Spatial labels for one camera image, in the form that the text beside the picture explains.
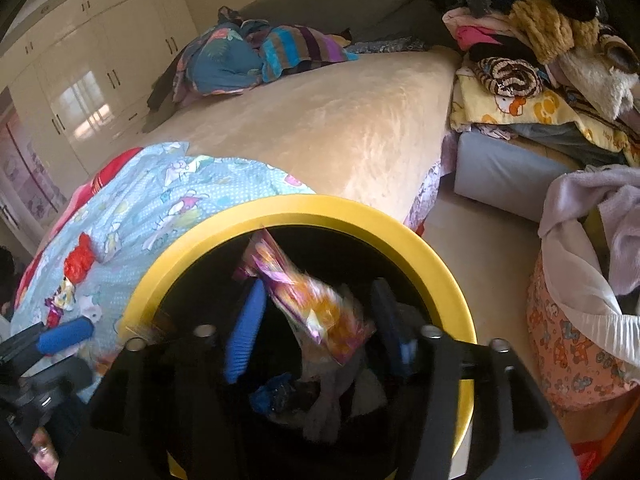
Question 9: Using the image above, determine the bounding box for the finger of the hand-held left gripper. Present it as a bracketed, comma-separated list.
[0, 317, 95, 361]

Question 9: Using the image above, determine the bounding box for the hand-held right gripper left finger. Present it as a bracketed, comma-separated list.
[55, 280, 268, 480]

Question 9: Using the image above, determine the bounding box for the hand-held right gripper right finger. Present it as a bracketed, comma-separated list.
[372, 277, 581, 480]

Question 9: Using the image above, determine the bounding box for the colourful candy wrapper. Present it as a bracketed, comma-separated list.
[52, 280, 78, 311]

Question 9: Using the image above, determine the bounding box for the purple orange snack wrapper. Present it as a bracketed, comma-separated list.
[232, 227, 378, 366]

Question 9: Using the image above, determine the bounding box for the red plastic wrapper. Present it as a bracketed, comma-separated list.
[64, 232, 97, 286]

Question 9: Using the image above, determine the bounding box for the large white foam net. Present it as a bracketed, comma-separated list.
[297, 355, 388, 443]

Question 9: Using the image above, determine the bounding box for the yellow trash bin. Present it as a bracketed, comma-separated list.
[117, 194, 478, 480]

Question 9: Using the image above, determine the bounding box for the person's left hand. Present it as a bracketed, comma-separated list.
[30, 427, 61, 476]

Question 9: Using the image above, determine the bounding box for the floral bed sheet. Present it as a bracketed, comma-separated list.
[405, 160, 443, 233]

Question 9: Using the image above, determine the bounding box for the cat printed blue blanket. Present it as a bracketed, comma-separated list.
[12, 141, 318, 376]

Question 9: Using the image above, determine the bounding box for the orange printed laundry basket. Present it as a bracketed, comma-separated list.
[525, 250, 640, 416]

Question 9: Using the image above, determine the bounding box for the grey storage box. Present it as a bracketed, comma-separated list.
[452, 130, 581, 221]

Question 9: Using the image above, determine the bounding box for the beige mattress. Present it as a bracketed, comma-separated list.
[140, 45, 463, 221]

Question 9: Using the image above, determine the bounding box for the lavender towel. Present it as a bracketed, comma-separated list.
[542, 165, 640, 301]

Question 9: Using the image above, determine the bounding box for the blue floral cloth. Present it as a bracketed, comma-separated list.
[172, 7, 273, 106]

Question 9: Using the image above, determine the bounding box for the yellow cartoon blanket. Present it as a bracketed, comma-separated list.
[449, 67, 640, 168]

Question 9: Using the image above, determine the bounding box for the white wardrobe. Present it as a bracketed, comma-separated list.
[0, 0, 198, 221]

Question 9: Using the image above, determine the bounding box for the brown striped knit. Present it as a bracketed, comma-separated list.
[472, 57, 543, 98]

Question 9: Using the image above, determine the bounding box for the dark patterned cloth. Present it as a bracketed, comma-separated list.
[345, 35, 431, 56]

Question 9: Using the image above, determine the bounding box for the striped cloth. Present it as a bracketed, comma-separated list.
[257, 22, 361, 83]

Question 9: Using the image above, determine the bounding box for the pink cloth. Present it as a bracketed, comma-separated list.
[442, 7, 521, 53]

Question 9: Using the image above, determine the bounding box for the white fluffy cloth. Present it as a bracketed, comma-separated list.
[555, 35, 640, 121]

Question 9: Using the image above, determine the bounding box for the grey bed headboard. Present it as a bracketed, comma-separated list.
[235, 0, 456, 48]

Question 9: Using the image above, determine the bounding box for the mustard fuzzy cloth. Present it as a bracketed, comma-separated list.
[507, 0, 601, 66]

